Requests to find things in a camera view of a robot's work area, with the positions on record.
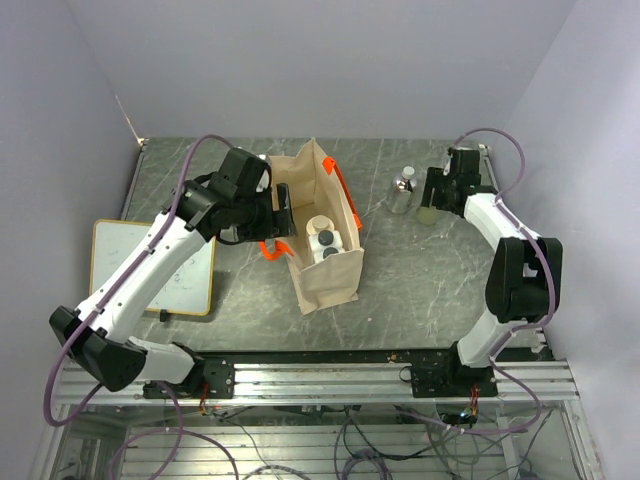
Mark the clear bottle white cap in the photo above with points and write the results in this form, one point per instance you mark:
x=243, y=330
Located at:
x=400, y=193

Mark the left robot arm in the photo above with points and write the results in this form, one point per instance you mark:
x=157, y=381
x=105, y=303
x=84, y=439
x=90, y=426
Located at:
x=241, y=196

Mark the beige bottle wooden cap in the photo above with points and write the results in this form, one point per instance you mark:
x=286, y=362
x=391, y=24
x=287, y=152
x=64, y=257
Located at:
x=318, y=223
x=427, y=215

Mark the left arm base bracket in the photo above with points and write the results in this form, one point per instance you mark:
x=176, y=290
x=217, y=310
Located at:
x=211, y=379

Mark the beige canvas tote bag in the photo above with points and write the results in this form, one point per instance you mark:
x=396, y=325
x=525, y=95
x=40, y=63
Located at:
x=317, y=187

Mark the small whiteboard yellow frame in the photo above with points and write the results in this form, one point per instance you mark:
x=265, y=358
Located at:
x=188, y=291

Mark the white bottle grey cap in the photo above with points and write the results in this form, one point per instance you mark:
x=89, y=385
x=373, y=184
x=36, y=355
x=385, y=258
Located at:
x=324, y=252
x=325, y=239

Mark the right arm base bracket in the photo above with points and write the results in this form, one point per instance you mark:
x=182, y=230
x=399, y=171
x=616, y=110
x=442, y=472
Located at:
x=436, y=382

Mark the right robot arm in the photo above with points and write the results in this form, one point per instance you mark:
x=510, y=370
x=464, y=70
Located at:
x=523, y=285

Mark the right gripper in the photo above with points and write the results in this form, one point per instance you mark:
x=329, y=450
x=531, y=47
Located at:
x=434, y=181

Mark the aluminium mounting rail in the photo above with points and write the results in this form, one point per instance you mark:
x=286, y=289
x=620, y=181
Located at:
x=305, y=384

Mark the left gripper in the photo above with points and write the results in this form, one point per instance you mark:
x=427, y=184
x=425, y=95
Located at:
x=276, y=222

